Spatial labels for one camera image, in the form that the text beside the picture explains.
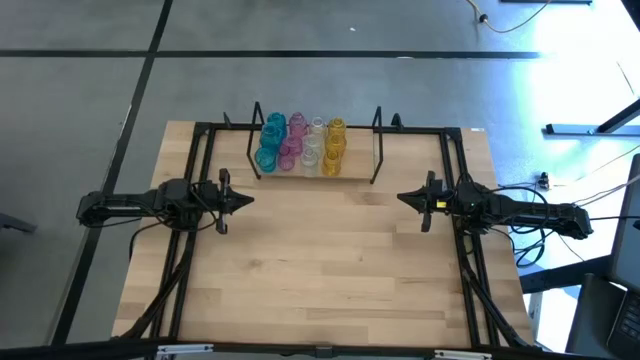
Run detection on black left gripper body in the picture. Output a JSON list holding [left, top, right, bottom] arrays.
[[197, 168, 232, 235]]

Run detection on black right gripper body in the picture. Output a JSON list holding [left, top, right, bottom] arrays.
[[421, 171, 459, 233]]

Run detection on blue plastic cups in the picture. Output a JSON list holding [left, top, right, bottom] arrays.
[[253, 146, 279, 175]]

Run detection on teal embossed narrow-neck vase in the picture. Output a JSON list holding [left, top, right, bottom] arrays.
[[259, 124, 284, 151]]

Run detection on pink plastic cups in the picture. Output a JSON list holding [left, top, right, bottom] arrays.
[[280, 134, 305, 158]]

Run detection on clear ribbed narrow-neck vase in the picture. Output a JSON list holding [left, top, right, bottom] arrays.
[[300, 148, 320, 178]]

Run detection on teal glass vase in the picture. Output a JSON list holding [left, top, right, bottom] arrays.
[[266, 111, 289, 132]]

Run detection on yellow embossed glass vase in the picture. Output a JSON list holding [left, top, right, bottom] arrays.
[[321, 151, 343, 178]]

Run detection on clear glass vase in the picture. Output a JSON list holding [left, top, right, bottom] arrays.
[[302, 133, 324, 154]]

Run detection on tall pink ribbed bottle vase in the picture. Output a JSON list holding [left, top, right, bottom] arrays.
[[288, 111, 309, 137]]

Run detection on dark grey desk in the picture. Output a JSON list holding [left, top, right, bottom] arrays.
[[518, 253, 640, 360]]

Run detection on black computer monitor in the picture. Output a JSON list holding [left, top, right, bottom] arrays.
[[607, 153, 640, 294]]

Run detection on grey stand foot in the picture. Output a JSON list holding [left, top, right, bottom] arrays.
[[0, 212, 38, 235]]

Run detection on black keyboard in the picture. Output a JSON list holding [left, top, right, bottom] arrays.
[[605, 292, 640, 360]]

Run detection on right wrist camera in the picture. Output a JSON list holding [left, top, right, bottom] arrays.
[[457, 181, 489, 214]]

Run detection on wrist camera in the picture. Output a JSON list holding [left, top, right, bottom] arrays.
[[159, 178, 194, 202], [457, 181, 489, 214]]

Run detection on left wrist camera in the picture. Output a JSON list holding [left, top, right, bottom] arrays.
[[159, 178, 194, 202]]

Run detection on wooden shelf with black frame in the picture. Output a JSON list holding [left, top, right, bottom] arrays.
[[245, 101, 385, 185]]

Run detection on black aluminium rig frame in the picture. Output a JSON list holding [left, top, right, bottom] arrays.
[[0, 121, 640, 360]]

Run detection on silver aluminium bracket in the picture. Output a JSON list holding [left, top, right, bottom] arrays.
[[433, 348, 494, 360], [156, 342, 215, 357]]

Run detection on black floor cable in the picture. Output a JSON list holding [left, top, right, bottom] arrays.
[[592, 213, 640, 224]]

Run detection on yellow hanging power cable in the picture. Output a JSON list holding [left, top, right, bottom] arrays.
[[465, 0, 552, 35]]

